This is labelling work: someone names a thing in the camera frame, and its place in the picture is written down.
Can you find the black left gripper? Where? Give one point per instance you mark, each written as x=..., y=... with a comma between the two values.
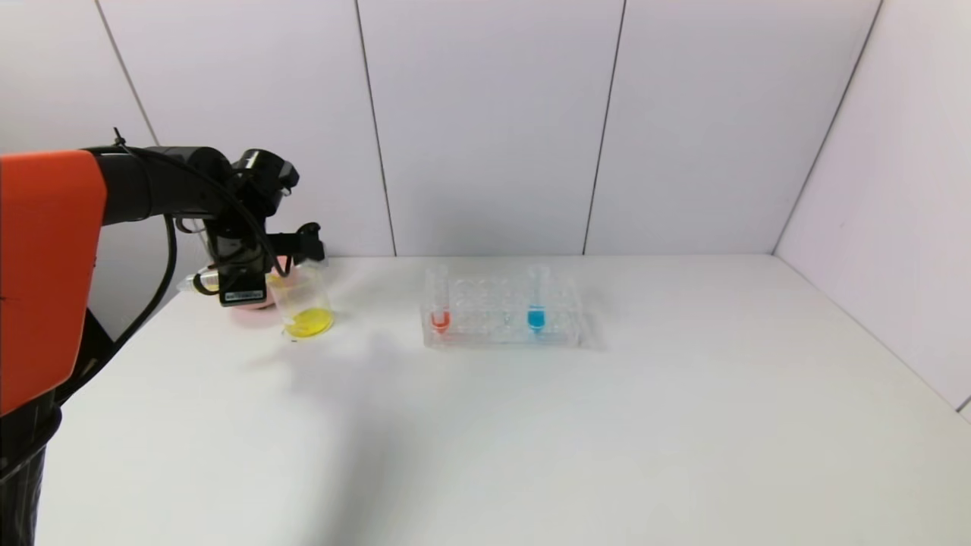
x=242, y=290

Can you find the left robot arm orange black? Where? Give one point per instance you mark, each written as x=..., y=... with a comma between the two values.
x=45, y=265

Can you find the clear glass beaker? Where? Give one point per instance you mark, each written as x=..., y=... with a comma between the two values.
x=307, y=318

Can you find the test tube with red pigment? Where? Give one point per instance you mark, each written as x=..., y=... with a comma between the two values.
x=441, y=318

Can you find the clear acrylic test tube rack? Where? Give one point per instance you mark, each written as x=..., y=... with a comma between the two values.
x=493, y=318

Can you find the test tube with blue pigment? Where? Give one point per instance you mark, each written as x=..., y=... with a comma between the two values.
x=536, y=318

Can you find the pink plastic bowl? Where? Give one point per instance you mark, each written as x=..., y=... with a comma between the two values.
x=254, y=309

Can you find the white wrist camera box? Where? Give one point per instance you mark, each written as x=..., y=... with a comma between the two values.
x=199, y=282

